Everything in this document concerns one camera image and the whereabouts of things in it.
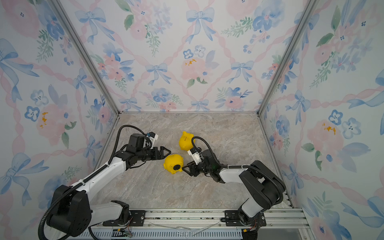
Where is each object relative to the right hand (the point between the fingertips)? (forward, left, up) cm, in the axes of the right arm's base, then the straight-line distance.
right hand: (186, 166), depth 86 cm
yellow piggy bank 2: (+15, +1, +4) cm, 15 cm away
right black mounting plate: (-25, -24, -5) cm, 35 cm away
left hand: (+5, +11, +8) cm, 14 cm away
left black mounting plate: (-26, +23, -4) cm, 35 cm away
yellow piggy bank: (+1, +7, +3) cm, 8 cm away
